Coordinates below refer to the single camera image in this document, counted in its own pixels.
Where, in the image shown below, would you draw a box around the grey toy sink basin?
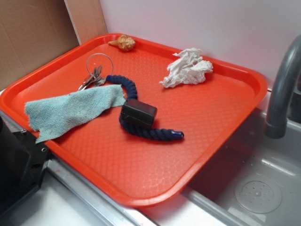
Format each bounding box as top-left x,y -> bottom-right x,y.
141,97 -> 301,226

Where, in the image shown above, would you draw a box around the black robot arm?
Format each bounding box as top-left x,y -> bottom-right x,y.
0,119 -> 50,217

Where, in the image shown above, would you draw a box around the dark blue rope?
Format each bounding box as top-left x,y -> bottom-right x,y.
106,74 -> 185,143

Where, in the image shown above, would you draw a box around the silver keys on wire ring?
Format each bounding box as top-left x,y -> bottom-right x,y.
77,53 -> 114,91

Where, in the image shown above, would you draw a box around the brown cardboard panel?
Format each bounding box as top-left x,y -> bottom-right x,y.
0,0 -> 107,89

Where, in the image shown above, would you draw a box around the grey plastic faucet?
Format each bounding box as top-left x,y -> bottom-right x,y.
265,36 -> 301,139

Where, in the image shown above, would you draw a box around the crumpled white paper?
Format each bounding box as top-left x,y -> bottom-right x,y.
159,48 -> 214,88

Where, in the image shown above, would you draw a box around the black rectangular block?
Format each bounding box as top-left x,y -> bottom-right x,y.
120,99 -> 158,129

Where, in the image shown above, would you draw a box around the brown seashell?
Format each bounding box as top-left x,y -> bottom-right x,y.
108,34 -> 136,51

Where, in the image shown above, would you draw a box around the orange plastic tray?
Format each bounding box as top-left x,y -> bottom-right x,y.
0,33 -> 267,207

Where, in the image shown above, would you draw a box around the light blue terry cloth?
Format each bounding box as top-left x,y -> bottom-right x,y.
24,85 -> 125,144

